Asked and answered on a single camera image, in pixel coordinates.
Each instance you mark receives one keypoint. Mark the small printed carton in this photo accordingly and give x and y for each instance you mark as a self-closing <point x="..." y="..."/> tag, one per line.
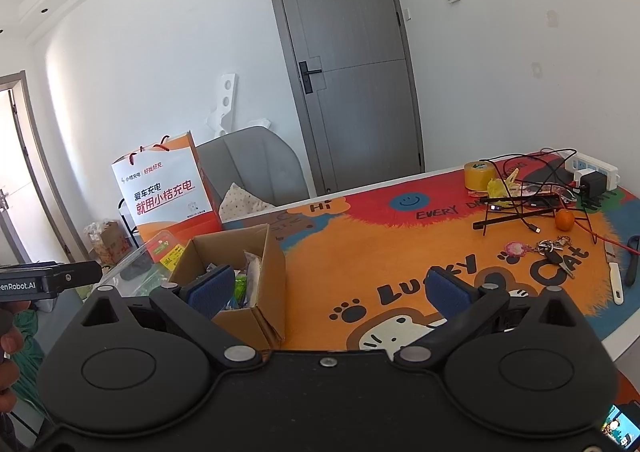
<point x="105" y="242"/>

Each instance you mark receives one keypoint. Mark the brown cardboard box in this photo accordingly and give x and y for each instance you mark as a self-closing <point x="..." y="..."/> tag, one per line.
<point x="270" y="292"/>

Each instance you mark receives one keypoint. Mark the black charger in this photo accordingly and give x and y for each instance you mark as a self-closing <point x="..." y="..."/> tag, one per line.
<point x="596" y="185"/>

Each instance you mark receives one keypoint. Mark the white charger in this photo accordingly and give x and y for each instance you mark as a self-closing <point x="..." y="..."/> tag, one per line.
<point x="582" y="175"/>

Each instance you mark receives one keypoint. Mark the tangerine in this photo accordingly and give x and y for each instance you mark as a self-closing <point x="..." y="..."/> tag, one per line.
<point x="564" y="220"/>

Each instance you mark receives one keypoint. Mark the open grey side door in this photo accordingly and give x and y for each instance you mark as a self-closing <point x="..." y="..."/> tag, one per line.
<point x="20" y="182"/>

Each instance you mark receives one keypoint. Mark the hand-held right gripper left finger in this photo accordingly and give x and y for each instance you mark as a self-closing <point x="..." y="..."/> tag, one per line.
<point x="212" y="289"/>

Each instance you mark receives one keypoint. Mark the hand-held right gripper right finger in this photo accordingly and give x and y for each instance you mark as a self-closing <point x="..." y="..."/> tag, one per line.
<point x="447" y="289"/>

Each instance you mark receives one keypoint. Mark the black metal stand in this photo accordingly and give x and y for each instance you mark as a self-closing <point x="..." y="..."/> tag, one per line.
<point x="510" y="221"/>

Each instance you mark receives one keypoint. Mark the orange and white paper bag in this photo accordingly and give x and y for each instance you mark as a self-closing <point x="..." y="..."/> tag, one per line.
<point x="165" y="192"/>

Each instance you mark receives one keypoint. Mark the bunch of keys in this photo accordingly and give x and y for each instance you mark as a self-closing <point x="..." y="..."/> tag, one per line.
<point x="552" y="257"/>

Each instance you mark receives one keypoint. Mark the grey chair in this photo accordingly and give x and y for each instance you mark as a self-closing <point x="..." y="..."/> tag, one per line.
<point x="260" y="156"/>

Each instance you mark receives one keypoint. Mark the yellow tape roll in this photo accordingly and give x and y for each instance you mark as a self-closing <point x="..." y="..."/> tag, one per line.
<point x="479" y="176"/>

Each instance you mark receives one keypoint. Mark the person's left hand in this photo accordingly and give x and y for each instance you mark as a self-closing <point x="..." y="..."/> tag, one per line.
<point x="10" y="344"/>

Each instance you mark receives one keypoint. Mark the white foam board with holes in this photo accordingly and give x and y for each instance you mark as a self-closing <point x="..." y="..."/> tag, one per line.
<point x="225" y="101"/>

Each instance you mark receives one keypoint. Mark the small white foam piece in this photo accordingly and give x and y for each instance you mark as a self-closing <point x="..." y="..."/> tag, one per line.
<point x="260" y="123"/>

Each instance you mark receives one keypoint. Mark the clear plastic bin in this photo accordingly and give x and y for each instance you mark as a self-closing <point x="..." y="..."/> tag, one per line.
<point x="135" y="267"/>

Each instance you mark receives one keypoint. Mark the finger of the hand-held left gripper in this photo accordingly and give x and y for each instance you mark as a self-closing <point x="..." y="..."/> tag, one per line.
<point x="75" y="274"/>

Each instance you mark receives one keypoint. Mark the yellow clothespin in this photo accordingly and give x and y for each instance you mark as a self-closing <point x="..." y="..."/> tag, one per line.
<point x="511" y="179"/>

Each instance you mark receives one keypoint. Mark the green cloth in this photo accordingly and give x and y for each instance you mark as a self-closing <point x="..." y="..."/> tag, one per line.
<point x="30" y="357"/>

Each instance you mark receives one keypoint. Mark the white power strip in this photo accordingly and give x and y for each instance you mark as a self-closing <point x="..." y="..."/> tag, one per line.
<point x="600" y="166"/>

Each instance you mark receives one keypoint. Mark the yellow cloth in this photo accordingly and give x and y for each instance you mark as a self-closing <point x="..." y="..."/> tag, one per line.
<point x="497" y="189"/>

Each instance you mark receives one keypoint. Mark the dotted beige cushion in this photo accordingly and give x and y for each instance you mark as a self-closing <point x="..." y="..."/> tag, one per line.
<point x="245" y="204"/>

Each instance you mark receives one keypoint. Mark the phone with lit screen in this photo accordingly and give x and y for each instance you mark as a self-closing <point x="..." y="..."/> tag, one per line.
<point x="619" y="427"/>

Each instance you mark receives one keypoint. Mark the dark flat pad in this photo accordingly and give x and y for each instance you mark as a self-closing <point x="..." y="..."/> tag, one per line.
<point x="542" y="175"/>

